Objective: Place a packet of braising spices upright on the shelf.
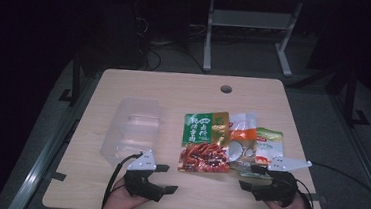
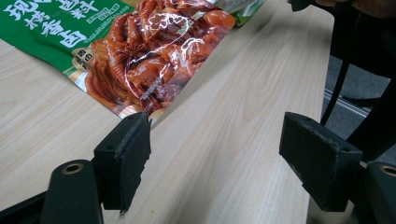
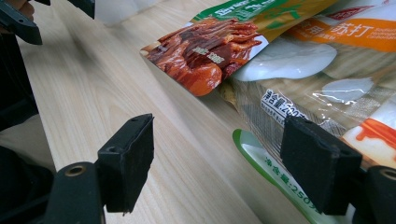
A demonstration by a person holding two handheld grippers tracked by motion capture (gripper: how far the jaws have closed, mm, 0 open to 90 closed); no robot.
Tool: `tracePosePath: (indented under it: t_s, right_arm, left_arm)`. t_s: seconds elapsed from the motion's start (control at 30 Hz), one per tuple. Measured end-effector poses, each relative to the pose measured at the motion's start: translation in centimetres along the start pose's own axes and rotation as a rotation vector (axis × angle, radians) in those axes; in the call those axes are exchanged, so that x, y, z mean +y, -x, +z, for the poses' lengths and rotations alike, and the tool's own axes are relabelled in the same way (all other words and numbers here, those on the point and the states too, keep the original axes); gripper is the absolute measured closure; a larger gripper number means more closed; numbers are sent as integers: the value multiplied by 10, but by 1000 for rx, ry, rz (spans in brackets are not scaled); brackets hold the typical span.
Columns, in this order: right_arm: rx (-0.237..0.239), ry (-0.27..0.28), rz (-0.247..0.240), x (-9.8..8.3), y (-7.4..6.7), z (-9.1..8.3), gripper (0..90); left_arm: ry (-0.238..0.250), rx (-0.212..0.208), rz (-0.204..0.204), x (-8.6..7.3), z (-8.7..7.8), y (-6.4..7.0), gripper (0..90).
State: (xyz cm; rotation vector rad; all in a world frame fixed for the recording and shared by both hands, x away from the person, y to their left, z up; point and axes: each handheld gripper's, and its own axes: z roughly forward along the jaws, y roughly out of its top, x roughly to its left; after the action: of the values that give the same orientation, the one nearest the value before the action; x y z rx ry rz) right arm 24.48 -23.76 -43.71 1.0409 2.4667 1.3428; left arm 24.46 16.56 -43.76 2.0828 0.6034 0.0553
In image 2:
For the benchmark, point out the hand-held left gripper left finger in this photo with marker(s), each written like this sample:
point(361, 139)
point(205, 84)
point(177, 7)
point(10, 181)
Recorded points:
point(130, 155)

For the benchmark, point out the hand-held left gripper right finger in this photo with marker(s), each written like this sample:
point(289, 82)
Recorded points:
point(320, 165)

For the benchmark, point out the green braised meat seasoning packet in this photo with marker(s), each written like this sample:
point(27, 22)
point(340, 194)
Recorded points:
point(149, 56)

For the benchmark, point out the green and silver packet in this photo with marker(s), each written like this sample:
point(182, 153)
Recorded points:
point(246, 11)

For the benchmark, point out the black chair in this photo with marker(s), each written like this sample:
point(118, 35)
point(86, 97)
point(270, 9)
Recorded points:
point(370, 43)

